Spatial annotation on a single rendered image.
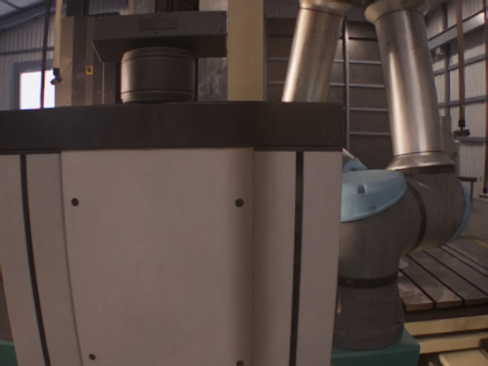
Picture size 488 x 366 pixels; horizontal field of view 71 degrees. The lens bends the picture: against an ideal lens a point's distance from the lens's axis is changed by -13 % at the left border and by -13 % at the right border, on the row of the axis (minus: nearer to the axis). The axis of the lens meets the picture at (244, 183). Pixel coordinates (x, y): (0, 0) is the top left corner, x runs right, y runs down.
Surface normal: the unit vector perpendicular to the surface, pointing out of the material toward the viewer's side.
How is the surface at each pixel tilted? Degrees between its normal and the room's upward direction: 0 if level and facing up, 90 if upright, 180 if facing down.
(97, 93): 90
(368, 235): 90
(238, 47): 90
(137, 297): 90
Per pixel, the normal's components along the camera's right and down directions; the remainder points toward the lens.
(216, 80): -0.03, 0.11
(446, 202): 0.29, -0.15
